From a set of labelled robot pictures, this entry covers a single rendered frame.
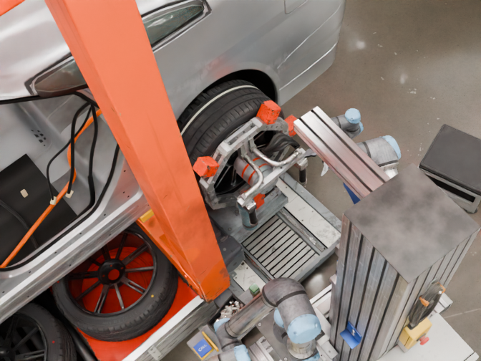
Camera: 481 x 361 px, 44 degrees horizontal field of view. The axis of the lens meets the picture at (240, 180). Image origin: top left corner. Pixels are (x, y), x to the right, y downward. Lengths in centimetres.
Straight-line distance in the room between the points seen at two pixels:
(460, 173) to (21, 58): 250
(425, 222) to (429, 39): 324
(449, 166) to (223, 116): 150
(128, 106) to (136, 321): 175
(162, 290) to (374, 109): 200
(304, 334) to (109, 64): 112
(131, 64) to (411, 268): 87
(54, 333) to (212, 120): 138
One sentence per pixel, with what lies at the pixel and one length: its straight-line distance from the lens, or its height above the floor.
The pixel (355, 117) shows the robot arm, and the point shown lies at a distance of 302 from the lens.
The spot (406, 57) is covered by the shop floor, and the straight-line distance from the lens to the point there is 462.
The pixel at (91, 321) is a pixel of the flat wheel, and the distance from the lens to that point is 328.
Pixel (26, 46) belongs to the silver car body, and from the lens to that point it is 234.
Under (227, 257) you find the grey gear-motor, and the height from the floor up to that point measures 40.
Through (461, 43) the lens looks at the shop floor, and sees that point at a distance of 478.
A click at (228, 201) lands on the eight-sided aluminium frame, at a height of 70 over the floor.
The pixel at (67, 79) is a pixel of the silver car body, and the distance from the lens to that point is 235.
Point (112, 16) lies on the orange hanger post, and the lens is 147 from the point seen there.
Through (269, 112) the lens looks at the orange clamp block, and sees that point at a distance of 287.
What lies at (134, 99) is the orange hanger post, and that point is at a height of 219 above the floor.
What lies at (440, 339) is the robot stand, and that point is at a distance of 236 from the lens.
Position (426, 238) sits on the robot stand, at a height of 203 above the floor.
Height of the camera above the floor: 346
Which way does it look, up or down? 60 degrees down
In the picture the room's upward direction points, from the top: 12 degrees counter-clockwise
